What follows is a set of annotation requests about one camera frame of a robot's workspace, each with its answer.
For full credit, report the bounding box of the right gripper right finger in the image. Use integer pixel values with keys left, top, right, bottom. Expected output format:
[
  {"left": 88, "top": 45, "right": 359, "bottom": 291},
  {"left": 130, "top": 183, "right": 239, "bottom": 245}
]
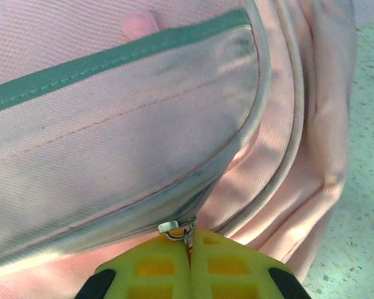
[{"left": 190, "top": 229, "right": 312, "bottom": 299}]

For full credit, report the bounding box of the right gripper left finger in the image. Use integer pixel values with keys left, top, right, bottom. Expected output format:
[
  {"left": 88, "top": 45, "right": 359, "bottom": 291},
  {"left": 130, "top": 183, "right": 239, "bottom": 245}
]
[{"left": 77, "top": 235, "right": 191, "bottom": 299}]

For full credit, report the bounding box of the pink backpack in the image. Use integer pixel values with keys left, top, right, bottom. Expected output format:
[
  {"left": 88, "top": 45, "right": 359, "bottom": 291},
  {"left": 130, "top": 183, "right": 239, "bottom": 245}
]
[{"left": 0, "top": 0, "right": 358, "bottom": 299}]

